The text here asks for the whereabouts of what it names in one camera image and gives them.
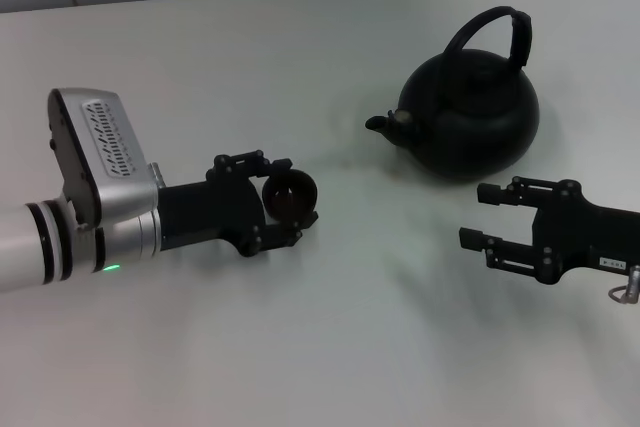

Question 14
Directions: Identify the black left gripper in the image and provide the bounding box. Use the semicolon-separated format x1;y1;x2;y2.
158;148;321;259

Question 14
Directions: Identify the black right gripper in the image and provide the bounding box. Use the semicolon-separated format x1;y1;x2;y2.
458;176;640;288

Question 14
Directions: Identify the black round teapot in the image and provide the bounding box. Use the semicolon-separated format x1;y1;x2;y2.
364;5;542;180

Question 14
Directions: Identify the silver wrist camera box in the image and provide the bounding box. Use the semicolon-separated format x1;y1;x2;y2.
47;88;162;232

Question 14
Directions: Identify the dark brown teacup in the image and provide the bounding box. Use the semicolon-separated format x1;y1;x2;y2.
260;170;320;221

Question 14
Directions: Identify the silver metal plug connector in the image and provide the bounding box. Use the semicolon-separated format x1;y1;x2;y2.
606;264;640;306

